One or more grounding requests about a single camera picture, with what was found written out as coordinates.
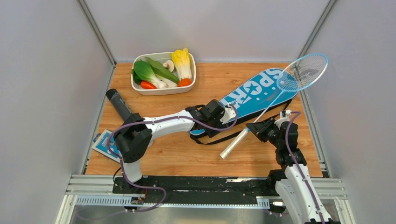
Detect yellow cabbage toy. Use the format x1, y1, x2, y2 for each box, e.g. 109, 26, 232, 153
170, 48, 192, 80

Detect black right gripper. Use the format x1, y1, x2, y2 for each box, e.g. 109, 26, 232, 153
245, 117, 282, 149

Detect blue racket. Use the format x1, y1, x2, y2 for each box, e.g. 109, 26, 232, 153
219, 53, 329, 160

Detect blue racket bag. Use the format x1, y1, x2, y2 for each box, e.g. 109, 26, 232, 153
189, 68, 299, 145

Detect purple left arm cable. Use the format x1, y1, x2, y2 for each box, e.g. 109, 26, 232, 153
105, 103, 239, 214

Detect beige mushroom toy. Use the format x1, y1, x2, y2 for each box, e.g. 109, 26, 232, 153
163, 60, 175, 72

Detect white rectangular tray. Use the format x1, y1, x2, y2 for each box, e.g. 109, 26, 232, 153
130, 49, 196, 95

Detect green leaf vegetable toy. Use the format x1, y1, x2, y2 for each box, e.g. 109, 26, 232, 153
146, 57, 179, 84

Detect blue book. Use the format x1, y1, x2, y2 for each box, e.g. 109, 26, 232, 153
91, 129, 120, 163

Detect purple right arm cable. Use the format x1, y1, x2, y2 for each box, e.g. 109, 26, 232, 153
268, 111, 327, 224

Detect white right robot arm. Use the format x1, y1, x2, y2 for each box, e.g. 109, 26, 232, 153
246, 118, 335, 224

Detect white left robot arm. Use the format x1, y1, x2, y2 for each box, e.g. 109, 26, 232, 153
112, 100, 236, 193

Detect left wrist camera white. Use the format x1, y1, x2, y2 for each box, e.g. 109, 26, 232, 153
220, 104, 236, 124

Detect red pepper toy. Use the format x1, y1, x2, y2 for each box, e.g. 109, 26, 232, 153
140, 81, 157, 89

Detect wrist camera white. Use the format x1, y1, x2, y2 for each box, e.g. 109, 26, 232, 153
220, 104, 236, 124
275, 110, 292, 129

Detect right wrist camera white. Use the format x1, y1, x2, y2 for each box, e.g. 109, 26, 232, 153
275, 110, 292, 129

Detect orange carrot toy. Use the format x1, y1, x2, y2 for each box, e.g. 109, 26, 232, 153
177, 78, 192, 87

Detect green bok choy toy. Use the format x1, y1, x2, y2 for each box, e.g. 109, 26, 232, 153
132, 60, 168, 89

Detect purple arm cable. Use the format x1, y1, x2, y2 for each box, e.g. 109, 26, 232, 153
105, 103, 239, 214
268, 111, 327, 224

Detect black shuttlecock tube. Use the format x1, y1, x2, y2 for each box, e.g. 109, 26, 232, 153
106, 89, 132, 121

